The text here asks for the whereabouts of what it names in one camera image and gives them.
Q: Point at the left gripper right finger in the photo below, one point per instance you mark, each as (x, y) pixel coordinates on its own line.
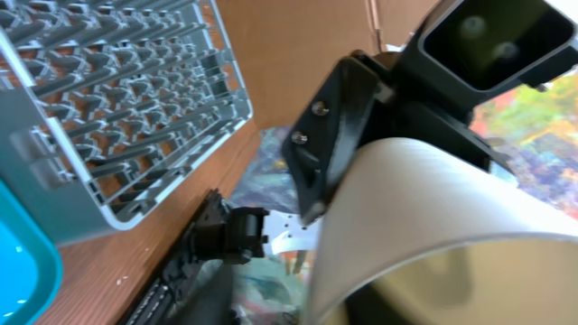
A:
(416, 115)

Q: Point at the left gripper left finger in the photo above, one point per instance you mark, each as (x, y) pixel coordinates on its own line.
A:
(340, 118)

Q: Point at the white cup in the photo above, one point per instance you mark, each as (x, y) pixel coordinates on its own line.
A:
(415, 234)

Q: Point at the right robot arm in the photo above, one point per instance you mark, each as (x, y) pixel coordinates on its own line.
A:
(238, 235)

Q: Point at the grey dish rack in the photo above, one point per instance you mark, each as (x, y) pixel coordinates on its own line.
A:
(107, 106)

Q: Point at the teal serving tray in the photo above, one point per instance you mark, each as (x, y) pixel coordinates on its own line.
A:
(31, 266)

